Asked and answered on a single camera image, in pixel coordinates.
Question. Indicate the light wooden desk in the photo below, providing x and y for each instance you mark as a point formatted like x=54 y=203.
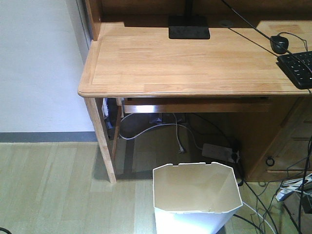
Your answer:
x=132 y=56

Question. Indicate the white power strip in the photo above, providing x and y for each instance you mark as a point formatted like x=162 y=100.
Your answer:
x=220 y=153

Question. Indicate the black computer monitor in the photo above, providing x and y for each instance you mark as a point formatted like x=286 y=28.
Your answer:
x=188 y=26

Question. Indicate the wooden drawer cabinet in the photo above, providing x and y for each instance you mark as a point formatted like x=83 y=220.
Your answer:
x=280 y=147

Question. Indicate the black computer mouse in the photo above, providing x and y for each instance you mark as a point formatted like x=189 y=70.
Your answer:
x=279 y=44

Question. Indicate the black keyboard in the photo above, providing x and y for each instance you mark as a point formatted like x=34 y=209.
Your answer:
x=298 y=68

